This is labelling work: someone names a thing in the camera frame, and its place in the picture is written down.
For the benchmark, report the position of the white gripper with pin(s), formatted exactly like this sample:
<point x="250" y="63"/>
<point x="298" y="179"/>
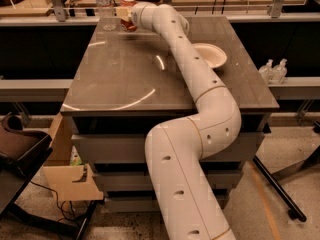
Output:
<point x="136" y="16"/>

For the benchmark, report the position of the red coke can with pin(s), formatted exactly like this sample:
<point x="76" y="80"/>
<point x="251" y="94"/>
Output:
<point x="128" y="26"/>

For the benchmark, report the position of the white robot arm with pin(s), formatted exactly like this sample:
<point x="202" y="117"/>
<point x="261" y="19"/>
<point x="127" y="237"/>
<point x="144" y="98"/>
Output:
<point x="174" y="149"/>

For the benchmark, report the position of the clear plastic water bottle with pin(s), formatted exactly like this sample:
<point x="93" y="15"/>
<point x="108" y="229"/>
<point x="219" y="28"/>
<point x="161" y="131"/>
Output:
<point x="107" y="14"/>

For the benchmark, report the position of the left clear sanitizer bottle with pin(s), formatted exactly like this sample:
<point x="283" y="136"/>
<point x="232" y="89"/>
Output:
<point x="266" y="71"/>

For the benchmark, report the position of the clear sanitizer bottle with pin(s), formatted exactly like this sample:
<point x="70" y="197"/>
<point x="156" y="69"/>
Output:
<point x="266" y="71"/>
<point x="279" y="72"/>

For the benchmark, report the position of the right clear sanitizer bottle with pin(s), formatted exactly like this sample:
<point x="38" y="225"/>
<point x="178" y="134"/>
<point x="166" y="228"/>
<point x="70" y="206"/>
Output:
<point x="279" y="72"/>

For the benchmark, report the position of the grey drawer cabinet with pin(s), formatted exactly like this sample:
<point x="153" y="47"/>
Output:
<point x="127" y="83"/>

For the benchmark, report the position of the white paper bowl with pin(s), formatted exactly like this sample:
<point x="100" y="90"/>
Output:
<point x="214" y="56"/>

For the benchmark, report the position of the top grey drawer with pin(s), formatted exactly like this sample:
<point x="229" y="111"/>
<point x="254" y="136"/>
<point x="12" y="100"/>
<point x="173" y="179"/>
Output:
<point x="99" y="148"/>

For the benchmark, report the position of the grey drawer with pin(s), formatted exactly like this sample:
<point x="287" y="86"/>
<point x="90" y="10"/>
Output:
<point x="124" y="204"/>
<point x="109" y="182"/>
<point x="99" y="148"/>

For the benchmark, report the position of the dark brown chair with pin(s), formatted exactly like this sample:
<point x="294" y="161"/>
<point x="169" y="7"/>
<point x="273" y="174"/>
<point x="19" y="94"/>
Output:
<point x="22" y="152"/>

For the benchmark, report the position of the open cardboard box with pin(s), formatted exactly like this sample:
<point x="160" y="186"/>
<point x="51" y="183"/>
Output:
<point x="71" y="182"/>

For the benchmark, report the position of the bottom grey drawer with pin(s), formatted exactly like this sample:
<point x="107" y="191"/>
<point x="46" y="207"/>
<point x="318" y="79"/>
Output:
<point x="124" y="204"/>

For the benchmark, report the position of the middle grey drawer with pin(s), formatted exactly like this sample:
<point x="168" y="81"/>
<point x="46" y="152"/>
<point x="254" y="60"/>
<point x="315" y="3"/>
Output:
<point x="109" y="182"/>

